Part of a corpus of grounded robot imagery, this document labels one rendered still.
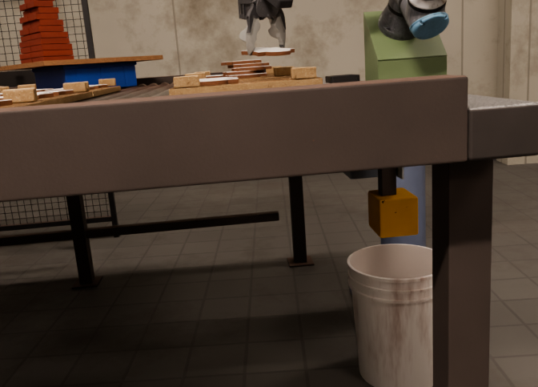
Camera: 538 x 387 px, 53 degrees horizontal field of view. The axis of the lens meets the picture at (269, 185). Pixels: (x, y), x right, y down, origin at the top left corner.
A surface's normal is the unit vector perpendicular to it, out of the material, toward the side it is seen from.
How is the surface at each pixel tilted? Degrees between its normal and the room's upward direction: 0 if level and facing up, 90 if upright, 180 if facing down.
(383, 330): 93
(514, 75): 90
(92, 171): 90
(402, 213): 90
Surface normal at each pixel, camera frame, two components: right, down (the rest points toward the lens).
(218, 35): 0.00, 0.22
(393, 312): -0.29, 0.29
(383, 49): 0.01, -0.54
